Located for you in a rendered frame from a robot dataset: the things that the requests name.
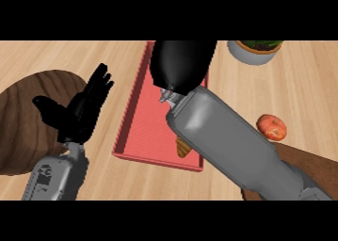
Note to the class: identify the grey plant pot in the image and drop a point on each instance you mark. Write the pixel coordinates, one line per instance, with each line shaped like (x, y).
(256, 50)

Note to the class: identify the red apple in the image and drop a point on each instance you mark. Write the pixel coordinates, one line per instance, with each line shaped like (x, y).
(273, 126)

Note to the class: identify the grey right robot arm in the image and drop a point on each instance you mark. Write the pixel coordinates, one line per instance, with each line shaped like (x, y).
(242, 147)

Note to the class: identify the red rectangular tray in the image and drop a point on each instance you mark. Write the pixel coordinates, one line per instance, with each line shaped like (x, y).
(150, 125)

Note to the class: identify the round dark wooden board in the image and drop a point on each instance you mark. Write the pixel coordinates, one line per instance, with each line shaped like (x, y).
(26, 122)

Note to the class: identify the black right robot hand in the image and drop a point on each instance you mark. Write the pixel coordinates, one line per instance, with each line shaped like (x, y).
(181, 64)

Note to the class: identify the golden brown croissant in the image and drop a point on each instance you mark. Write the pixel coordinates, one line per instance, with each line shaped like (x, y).
(183, 149)

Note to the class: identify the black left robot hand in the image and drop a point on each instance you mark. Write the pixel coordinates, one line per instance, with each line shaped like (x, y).
(81, 114)

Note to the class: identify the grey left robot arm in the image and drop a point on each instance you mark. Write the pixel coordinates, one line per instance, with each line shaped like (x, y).
(59, 177)

